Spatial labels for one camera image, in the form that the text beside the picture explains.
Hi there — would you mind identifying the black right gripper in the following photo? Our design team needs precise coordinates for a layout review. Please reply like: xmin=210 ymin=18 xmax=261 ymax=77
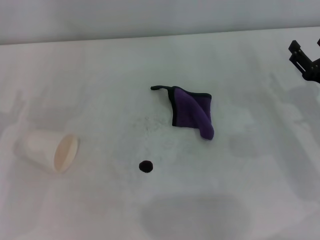
xmin=288 ymin=38 xmax=320 ymax=85

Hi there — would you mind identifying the purple rag with black trim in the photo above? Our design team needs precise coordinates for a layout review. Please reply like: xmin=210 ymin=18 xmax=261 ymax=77
xmin=150 ymin=85 xmax=215 ymax=141

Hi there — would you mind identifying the white paper cup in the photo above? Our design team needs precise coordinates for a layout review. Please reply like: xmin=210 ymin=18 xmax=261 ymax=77
xmin=14 ymin=129 xmax=80 ymax=175

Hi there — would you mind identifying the black water stain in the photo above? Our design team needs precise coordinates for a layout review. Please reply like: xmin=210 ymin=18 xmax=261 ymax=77
xmin=138 ymin=160 xmax=154 ymax=173

